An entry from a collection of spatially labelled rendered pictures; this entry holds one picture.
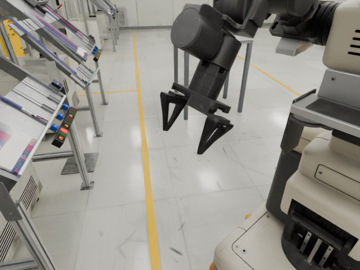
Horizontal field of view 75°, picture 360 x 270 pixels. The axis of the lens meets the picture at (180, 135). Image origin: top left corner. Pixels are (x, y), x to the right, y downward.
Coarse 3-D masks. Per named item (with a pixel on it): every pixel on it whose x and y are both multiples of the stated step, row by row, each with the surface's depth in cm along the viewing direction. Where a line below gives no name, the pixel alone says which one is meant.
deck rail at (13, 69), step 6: (0, 54) 115; (0, 60) 115; (6, 60) 116; (0, 66) 116; (6, 66) 117; (12, 66) 117; (18, 66) 119; (6, 72) 118; (12, 72) 119; (18, 72) 119; (24, 72) 120; (18, 78) 121; (24, 78) 121; (36, 78) 123; (42, 84) 125; (54, 90) 127
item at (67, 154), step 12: (36, 156) 150; (48, 156) 151; (60, 156) 154; (72, 156) 154; (0, 192) 70; (0, 204) 72; (12, 204) 73; (12, 216) 76; (0, 264) 92; (12, 264) 93; (24, 264) 92
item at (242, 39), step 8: (240, 40) 226; (248, 40) 228; (176, 48) 254; (248, 48) 233; (176, 56) 258; (184, 56) 221; (248, 56) 237; (176, 64) 263; (184, 64) 225; (248, 64) 242; (176, 72) 268; (184, 72) 229; (176, 80) 273; (184, 80) 233; (224, 88) 298; (224, 96) 303; (240, 96) 262; (240, 104) 266; (184, 112) 251
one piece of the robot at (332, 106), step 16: (336, 80) 47; (352, 80) 45; (304, 96) 51; (320, 96) 51; (336, 96) 48; (352, 96) 46; (304, 112) 46; (320, 112) 45; (336, 112) 45; (352, 112) 45; (288, 128) 52; (336, 128) 42; (352, 128) 40; (288, 144) 57
